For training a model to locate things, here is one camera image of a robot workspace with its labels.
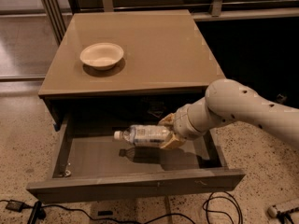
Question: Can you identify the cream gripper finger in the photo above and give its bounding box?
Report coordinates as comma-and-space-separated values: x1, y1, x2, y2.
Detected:
158, 113, 175, 130
160, 133, 186, 150

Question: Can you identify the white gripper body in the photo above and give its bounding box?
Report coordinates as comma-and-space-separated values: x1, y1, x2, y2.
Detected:
173, 104, 206, 140

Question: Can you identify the clear bottle with blue label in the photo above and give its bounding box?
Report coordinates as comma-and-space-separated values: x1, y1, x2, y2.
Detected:
114, 125, 171, 147

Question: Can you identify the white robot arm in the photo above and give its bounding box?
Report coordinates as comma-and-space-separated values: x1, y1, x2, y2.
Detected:
159, 79, 299, 149

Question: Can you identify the open grey top drawer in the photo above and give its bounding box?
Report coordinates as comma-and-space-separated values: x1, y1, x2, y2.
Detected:
26, 112, 245, 203

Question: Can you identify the dark device on floor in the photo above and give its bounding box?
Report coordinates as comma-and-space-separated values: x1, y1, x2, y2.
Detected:
276, 93, 287, 105

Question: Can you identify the white paper bowl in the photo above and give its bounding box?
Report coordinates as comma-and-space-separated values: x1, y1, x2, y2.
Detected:
79, 43, 124, 71

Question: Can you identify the white power strip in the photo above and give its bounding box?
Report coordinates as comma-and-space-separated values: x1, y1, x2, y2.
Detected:
267, 198, 299, 217

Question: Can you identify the black power adapter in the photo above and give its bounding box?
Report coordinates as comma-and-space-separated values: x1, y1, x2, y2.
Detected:
6, 200, 23, 212

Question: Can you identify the black coiled cable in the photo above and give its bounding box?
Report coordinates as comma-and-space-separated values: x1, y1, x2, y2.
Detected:
202, 191, 244, 224

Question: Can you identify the black floor cable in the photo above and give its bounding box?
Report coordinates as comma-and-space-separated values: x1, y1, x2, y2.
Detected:
0, 199, 197, 224

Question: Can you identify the metal railing frame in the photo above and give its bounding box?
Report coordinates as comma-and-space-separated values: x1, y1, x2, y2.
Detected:
41, 0, 299, 42

